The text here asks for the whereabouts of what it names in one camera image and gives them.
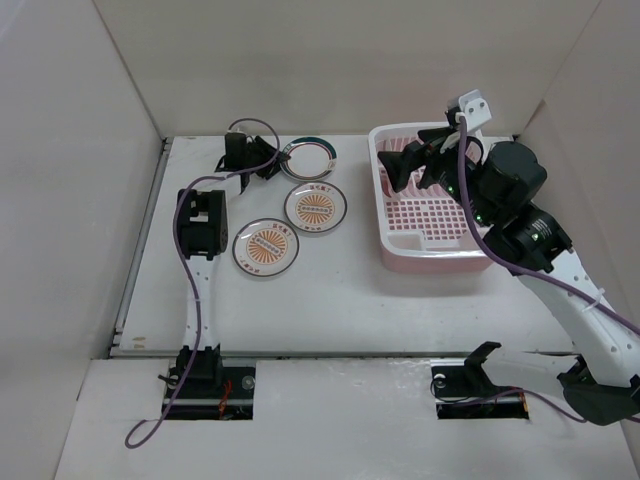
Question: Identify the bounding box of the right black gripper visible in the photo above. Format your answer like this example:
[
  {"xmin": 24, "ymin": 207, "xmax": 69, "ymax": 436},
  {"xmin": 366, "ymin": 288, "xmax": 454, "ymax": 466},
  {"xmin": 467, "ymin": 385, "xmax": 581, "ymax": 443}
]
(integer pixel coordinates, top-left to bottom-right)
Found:
[{"xmin": 377, "ymin": 125, "xmax": 497, "ymax": 228}]

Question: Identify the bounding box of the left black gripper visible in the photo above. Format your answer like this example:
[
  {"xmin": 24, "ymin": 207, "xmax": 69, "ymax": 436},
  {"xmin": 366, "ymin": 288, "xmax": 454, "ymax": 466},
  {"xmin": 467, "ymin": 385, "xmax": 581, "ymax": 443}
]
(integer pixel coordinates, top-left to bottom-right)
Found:
[{"xmin": 243, "ymin": 138, "xmax": 289, "ymax": 179}]

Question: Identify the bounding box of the plate with green red rim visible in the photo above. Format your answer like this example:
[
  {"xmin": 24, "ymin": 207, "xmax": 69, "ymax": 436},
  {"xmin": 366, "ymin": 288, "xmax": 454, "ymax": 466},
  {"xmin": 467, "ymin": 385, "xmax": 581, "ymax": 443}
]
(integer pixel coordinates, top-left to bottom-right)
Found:
[{"xmin": 281, "ymin": 136, "xmax": 338, "ymax": 182}]

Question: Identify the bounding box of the orange sunburst plate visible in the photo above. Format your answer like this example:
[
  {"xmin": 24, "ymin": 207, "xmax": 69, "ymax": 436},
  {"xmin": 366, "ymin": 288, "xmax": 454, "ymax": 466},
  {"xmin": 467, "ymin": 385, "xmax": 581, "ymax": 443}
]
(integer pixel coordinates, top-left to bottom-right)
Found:
[
  {"xmin": 284, "ymin": 181, "xmax": 348, "ymax": 234},
  {"xmin": 232, "ymin": 218, "xmax": 300, "ymax": 278}
]

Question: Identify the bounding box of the pink white dish rack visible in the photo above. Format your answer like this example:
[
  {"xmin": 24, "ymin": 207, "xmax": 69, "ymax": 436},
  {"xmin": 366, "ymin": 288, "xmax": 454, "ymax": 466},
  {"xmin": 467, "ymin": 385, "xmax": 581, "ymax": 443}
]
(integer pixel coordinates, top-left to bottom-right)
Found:
[{"xmin": 368, "ymin": 122, "xmax": 492, "ymax": 274}]

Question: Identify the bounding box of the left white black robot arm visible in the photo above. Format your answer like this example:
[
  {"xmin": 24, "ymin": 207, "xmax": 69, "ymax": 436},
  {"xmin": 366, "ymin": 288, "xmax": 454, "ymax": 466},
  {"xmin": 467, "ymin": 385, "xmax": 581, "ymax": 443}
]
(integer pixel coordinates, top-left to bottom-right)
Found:
[{"xmin": 170, "ymin": 131, "xmax": 284, "ymax": 401}]

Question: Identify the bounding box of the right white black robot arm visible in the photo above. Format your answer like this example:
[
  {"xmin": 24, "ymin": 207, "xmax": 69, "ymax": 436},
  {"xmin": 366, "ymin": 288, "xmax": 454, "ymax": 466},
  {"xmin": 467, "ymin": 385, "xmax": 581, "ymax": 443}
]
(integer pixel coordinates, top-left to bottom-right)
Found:
[{"xmin": 369, "ymin": 126, "xmax": 639, "ymax": 426}]

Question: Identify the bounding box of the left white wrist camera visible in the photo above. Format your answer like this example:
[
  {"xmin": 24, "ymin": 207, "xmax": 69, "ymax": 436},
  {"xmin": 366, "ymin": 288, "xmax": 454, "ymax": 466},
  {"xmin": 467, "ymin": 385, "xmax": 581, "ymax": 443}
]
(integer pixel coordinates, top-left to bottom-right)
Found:
[{"xmin": 226, "ymin": 126, "xmax": 250, "ymax": 138}]

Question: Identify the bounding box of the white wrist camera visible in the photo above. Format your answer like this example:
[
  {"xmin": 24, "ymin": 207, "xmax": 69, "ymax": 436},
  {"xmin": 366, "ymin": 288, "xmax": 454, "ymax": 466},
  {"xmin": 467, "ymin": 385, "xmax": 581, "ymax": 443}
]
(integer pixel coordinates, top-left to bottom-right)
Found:
[
  {"xmin": 445, "ymin": 89, "xmax": 492, "ymax": 134},
  {"xmin": 226, "ymin": 126, "xmax": 250, "ymax": 138}
]

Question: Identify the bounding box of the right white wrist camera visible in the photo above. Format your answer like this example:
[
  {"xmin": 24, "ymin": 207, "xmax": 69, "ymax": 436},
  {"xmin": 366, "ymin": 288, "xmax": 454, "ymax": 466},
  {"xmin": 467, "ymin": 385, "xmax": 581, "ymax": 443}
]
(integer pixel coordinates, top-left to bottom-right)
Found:
[{"xmin": 445, "ymin": 89, "xmax": 492, "ymax": 134}]

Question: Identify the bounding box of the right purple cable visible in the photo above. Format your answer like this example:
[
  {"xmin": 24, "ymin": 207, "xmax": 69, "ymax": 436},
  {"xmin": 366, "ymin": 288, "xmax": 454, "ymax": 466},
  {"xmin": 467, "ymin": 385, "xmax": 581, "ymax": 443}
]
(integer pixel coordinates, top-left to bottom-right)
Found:
[{"xmin": 452, "ymin": 112, "xmax": 640, "ymax": 424}]

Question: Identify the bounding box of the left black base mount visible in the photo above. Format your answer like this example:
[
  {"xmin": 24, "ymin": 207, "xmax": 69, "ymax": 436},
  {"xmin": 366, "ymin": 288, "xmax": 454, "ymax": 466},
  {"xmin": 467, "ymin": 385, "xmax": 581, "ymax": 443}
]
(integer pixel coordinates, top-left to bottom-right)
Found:
[{"xmin": 160, "ymin": 367, "xmax": 256, "ymax": 421}]

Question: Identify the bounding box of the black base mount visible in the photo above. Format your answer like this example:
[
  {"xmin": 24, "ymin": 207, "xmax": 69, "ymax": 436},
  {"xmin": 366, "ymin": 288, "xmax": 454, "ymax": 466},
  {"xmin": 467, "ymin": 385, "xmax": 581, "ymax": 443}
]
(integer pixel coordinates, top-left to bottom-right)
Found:
[
  {"xmin": 430, "ymin": 359, "xmax": 529, "ymax": 420},
  {"xmin": 160, "ymin": 367, "xmax": 256, "ymax": 421}
]

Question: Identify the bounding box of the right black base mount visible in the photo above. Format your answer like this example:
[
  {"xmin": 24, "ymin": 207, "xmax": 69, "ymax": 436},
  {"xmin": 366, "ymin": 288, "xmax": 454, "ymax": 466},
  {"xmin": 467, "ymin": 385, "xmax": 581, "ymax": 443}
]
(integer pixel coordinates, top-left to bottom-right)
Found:
[{"xmin": 430, "ymin": 359, "xmax": 529, "ymax": 420}]

